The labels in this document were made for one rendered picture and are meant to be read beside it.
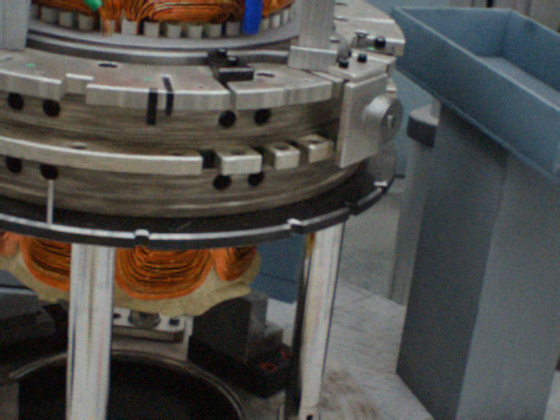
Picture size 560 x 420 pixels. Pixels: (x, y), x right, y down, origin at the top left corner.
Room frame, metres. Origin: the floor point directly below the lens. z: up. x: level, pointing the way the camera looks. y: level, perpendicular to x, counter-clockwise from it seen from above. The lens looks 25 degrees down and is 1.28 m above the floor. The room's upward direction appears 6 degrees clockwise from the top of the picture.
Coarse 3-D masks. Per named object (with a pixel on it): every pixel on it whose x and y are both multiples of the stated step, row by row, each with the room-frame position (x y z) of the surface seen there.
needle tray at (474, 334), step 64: (448, 64) 0.83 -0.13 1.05; (512, 64) 0.94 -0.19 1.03; (448, 128) 0.84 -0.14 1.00; (512, 128) 0.74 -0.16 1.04; (448, 192) 0.83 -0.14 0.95; (512, 192) 0.77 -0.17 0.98; (448, 256) 0.81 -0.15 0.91; (512, 256) 0.77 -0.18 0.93; (448, 320) 0.80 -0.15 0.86; (512, 320) 0.78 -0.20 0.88; (448, 384) 0.78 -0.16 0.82; (512, 384) 0.78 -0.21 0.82
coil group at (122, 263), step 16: (128, 256) 0.64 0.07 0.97; (144, 256) 0.64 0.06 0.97; (160, 256) 0.64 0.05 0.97; (176, 256) 0.64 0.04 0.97; (208, 256) 0.66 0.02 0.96; (128, 272) 0.64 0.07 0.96; (160, 272) 0.64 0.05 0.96; (192, 272) 0.65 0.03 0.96; (208, 272) 0.66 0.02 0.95; (128, 288) 0.64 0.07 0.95; (144, 288) 0.64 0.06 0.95; (160, 288) 0.64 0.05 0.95; (176, 288) 0.65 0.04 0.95; (192, 288) 0.65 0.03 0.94
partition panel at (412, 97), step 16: (368, 0) 2.97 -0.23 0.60; (384, 0) 2.97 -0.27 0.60; (400, 0) 2.97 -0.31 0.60; (416, 0) 2.97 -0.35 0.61; (432, 0) 2.97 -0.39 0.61; (400, 80) 2.97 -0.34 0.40; (400, 96) 2.97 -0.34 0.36; (416, 96) 2.97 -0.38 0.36; (400, 128) 2.97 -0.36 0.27; (400, 144) 2.97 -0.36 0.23; (400, 160) 2.97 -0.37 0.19; (400, 176) 2.97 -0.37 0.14
